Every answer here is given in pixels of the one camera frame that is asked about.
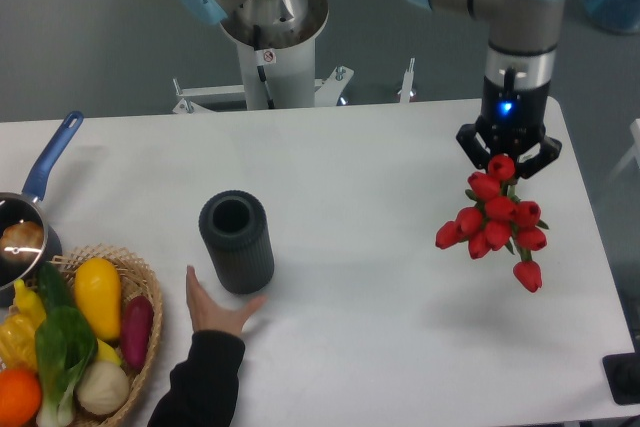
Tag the yellow squash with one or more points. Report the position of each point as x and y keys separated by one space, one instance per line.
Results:
x=97 y=291

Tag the black device at edge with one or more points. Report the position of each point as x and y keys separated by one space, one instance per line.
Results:
x=622 y=373

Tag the orange fruit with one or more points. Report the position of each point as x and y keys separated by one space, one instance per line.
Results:
x=20 y=396

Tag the dark grey ribbed vase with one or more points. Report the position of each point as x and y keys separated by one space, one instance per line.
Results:
x=233 y=225

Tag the green bok choy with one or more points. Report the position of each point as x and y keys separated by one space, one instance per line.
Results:
x=65 y=345

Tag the woven bamboo basket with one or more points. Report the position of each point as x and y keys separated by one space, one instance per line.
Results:
x=98 y=342

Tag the person's hand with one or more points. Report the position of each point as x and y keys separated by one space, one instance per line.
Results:
x=207 y=315

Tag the brown bun in pan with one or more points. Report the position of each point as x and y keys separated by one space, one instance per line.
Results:
x=21 y=243

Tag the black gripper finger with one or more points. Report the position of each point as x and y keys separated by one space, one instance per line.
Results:
x=477 y=141
x=529 y=165

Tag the yellow bell pepper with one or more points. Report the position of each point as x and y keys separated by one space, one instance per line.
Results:
x=18 y=343

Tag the blue handled saucepan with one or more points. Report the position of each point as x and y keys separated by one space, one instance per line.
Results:
x=25 y=206

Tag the white garlic bulb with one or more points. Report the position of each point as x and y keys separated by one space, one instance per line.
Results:
x=104 y=388

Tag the white chair frame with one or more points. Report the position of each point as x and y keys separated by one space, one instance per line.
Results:
x=630 y=157

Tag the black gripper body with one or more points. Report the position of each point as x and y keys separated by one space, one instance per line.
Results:
x=512 y=122

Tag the purple eggplant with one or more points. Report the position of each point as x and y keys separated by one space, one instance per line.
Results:
x=135 y=331

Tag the black sleeved forearm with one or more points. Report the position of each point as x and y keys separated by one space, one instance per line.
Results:
x=203 y=388

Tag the red tulip bouquet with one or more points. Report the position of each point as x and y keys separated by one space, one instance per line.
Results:
x=497 y=219

